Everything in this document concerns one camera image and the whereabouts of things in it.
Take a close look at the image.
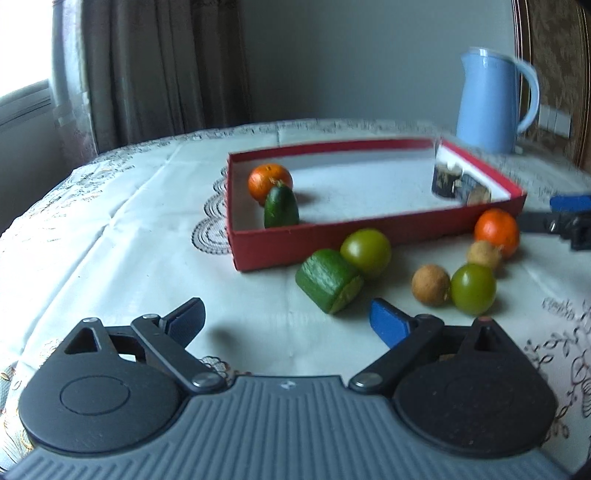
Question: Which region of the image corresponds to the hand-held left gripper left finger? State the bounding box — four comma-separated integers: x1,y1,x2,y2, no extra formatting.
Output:
60,296,228,396

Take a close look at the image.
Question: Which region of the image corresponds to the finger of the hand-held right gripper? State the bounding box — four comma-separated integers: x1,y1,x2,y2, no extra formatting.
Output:
549,195,591,214
519,211,591,253

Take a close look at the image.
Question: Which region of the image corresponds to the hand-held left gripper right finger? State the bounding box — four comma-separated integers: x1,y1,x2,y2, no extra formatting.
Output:
348,298,502,396

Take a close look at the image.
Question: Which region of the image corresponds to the orange mandarin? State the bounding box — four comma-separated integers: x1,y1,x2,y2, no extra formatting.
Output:
248,163,294,202
474,209,521,258

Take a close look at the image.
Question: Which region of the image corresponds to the brown longan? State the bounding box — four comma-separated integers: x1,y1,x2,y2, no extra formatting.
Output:
411,264,451,305
467,240,503,273

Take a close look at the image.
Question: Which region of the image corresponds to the green plum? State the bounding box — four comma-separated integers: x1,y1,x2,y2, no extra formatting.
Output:
340,228,392,280
451,263,498,316

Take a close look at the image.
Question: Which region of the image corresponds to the green cucumber piece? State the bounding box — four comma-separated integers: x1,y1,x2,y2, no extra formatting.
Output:
264,180,301,228
295,249,365,315

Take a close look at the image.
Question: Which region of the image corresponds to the red cardboard box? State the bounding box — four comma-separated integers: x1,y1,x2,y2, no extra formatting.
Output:
226,137,528,272

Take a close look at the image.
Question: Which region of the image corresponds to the light blue electric kettle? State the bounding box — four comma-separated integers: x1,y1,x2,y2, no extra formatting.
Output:
455,47,540,155

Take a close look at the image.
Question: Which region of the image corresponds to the gold framed damask panel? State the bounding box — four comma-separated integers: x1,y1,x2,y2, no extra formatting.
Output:
510,0,591,167

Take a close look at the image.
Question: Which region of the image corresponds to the brown curtain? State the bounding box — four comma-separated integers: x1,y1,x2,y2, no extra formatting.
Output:
81,0,252,148

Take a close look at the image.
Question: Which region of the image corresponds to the sheer white curtain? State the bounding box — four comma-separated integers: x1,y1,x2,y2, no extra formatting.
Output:
50,0,100,162

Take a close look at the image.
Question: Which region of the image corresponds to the window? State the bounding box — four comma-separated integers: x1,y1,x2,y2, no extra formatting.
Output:
0,0,63,232

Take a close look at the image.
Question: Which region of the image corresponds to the white wall switch panel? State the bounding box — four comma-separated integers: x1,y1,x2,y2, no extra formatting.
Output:
539,104,573,137

